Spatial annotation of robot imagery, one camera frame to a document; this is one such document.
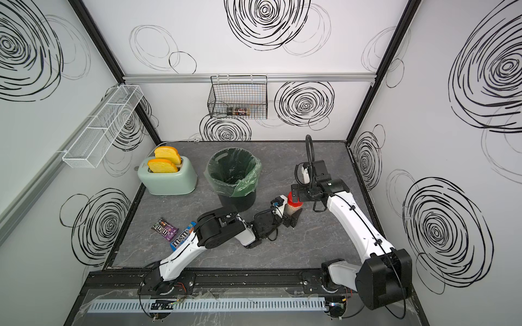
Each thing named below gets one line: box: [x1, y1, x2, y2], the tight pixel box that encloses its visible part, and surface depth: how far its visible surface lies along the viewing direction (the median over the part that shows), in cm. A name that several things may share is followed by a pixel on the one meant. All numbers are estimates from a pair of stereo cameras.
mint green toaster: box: [137, 155, 198, 196], surface depth 93 cm
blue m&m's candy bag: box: [169, 221, 198, 252], surface depth 86 cm
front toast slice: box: [147, 158, 179, 174], surface depth 86 cm
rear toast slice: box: [154, 146, 182, 166], surface depth 90 cm
